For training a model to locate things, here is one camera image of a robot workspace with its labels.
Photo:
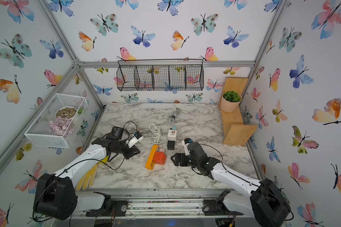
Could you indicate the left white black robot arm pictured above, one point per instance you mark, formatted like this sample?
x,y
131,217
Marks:
x,y
56,195

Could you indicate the wooden corner shelf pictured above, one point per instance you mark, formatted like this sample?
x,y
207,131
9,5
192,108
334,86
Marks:
x,y
236,133

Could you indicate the pink flower pile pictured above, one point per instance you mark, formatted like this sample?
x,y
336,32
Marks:
x,y
61,127

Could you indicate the red cube socket adapter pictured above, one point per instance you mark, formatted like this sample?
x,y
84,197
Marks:
x,y
159,158

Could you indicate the pink pot green plant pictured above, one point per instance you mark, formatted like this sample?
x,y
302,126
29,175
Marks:
x,y
230,100

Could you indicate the white mesh wall basket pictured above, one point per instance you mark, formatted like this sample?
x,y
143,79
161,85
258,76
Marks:
x,y
38,132

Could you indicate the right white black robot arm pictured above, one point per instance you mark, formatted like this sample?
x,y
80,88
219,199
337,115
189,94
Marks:
x,y
262,200

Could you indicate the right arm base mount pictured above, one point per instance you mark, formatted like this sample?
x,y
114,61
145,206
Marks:
x,y
216,208

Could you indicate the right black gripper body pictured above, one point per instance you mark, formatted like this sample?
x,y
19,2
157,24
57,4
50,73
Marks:
x,y
192,163

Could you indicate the black wire wall basket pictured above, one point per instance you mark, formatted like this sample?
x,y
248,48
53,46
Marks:
x,y
169,75

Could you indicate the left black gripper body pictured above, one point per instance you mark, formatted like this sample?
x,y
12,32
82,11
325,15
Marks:
x,y
121,147

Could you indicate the bowl of brown pebbles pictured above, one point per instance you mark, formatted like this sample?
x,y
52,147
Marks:
x,y
66,112

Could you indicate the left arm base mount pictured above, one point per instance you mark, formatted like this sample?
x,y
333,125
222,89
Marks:
x,y
110,208

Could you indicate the white cube socket adapter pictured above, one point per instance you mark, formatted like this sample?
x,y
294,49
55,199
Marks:
x,y
172,135

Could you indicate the orange power strip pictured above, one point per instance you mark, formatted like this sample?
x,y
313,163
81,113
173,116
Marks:
x,y
150,163

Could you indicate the yellow rubber glove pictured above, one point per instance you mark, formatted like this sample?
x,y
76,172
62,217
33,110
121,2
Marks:
x,y
88,179

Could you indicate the black power strip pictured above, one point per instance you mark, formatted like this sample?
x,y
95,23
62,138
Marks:
x,y
171,145

